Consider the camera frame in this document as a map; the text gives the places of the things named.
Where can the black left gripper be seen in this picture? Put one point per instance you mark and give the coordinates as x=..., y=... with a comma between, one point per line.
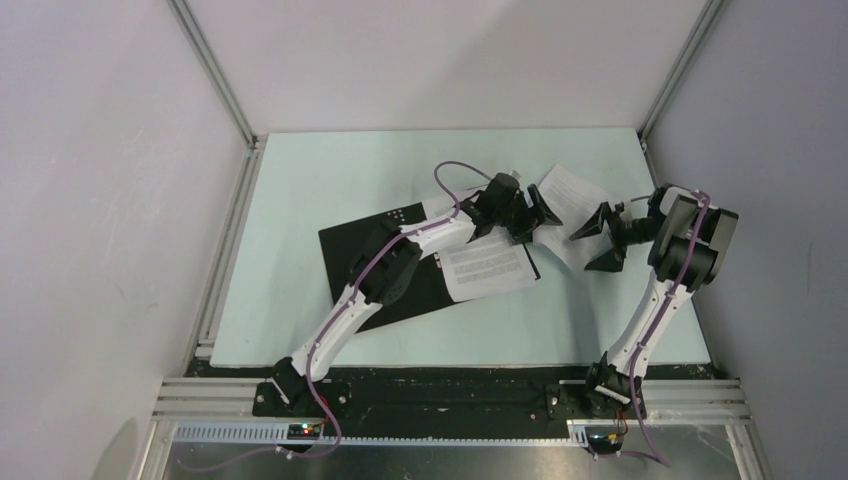
x=532, y=217

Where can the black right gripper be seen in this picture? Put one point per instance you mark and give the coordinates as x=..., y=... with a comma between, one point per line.
x=613, y=259

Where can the printed paper sheet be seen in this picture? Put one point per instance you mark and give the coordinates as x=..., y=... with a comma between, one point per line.
x=573, y=200
x=485, y=267

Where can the red folder with black inside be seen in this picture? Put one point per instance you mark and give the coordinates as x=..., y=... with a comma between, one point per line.
x=406, y=290

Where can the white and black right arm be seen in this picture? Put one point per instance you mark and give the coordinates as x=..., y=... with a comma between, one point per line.
x=689, y=238

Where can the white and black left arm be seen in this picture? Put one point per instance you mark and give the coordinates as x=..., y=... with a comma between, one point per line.
x=294, y=377

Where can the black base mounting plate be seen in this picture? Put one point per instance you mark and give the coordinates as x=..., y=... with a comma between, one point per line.
x=435, y=400

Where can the white slotted cable duct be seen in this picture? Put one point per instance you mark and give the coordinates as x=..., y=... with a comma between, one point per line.
x=292, y=434

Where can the aluminium frame rail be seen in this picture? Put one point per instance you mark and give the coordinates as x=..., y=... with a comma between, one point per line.
x=198, y=42

